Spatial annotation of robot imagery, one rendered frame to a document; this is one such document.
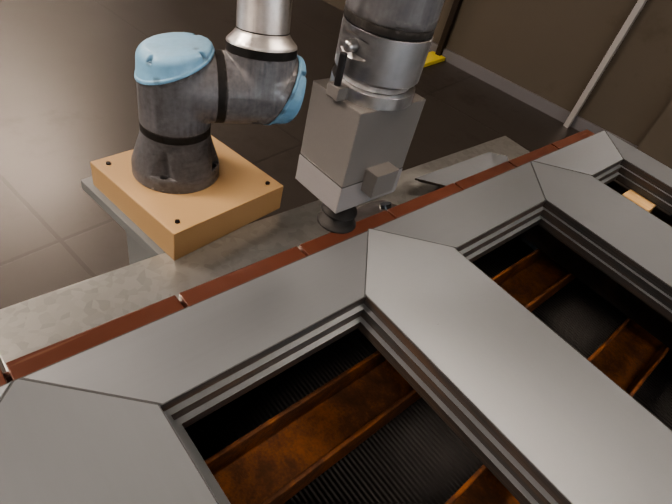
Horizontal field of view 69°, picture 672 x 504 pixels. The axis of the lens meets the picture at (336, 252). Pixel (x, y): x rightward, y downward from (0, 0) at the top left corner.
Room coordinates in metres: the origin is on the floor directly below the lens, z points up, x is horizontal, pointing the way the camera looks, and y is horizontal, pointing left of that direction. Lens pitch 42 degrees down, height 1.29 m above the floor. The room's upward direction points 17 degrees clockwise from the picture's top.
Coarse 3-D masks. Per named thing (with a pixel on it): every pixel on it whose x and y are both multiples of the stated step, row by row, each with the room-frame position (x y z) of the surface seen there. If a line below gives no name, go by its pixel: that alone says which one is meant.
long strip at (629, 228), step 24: (552, 168) 0.89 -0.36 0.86; (552, 192) 0.79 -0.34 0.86; (576, 192) 0.82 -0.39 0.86; (600, 192) 0.85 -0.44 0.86; (576, 216) 0.74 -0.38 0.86; (600, 216) 0.76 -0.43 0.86; (624, 216) 0.79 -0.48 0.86; (648, 216) 0.81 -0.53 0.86; (624, 240) 0.71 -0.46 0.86; (648, 240) 0.73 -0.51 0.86; (648, 264) 0.66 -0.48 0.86
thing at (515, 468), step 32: (640, 192) 0.97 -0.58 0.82; (512, 224) 0.68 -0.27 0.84; (544, 224) 0.74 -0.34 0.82; (576, 224) 0.72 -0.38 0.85; (480, 256) 0.60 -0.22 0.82; (608, 256) 0.67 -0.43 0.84; (640, 288) 0.63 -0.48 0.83; (352, 320) 0.39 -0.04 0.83; (384, 320) 0.39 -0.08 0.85; (288, 352) 0.31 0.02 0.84; (384, 352) 0.37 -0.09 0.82; (416, 352) 0.36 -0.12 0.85; (224, 384) 0.25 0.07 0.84; (256, 384) 0.28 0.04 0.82; (416, 384) 0.33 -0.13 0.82; (448, 384) 0.33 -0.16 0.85; (192, 416) 0.22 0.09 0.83; (448, 416) 0.30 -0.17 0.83; (480, 416) 0.30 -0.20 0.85; (192, 448) 0.19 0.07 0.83; (480, 448) 0.28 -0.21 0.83; (512, 448) 0.27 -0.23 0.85; (512, 480) 0.25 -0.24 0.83; (544, 480) 0.25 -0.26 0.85
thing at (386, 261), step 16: (400, 240) 0.54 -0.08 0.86; (416, 240) 0.55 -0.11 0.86; (368, 256) 0.48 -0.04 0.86; (384, 256) 0.49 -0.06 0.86; (400, 256) 0.50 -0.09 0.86; (416, 256) 0.51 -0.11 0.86; (432, 256) 0.52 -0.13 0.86; (368, 272) 0.45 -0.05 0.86; (384, 272) 0.46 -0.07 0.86; (400, 272) 0.47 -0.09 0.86; (368, 288) 0.43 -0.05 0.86
